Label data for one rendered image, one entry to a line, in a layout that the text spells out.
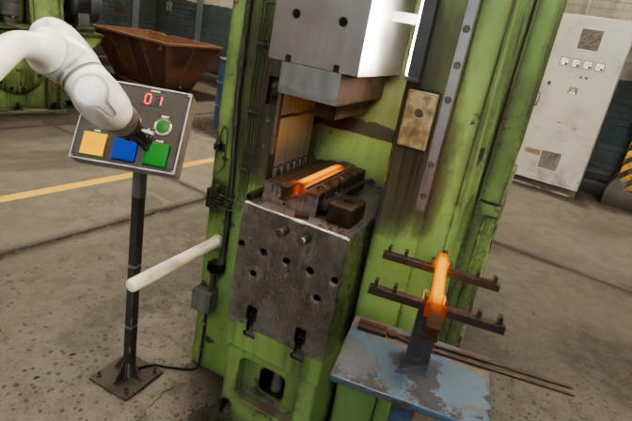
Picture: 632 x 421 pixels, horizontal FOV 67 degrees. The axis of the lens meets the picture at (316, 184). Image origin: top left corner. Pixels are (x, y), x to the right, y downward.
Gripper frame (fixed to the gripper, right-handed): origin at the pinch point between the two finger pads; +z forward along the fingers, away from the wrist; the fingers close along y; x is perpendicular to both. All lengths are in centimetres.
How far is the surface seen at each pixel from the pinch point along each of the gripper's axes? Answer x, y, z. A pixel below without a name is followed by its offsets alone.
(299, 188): -3.9, 47.2, 8.2
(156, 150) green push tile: 1.1, 0.1, 12.5
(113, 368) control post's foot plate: -79, -16, 76
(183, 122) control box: 12.1, 6.4, 13.2
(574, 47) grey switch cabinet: 284, 335, 359
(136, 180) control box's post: -6.9, -9.5, 29.8
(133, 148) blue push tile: 0.8, -7.3, 12.5
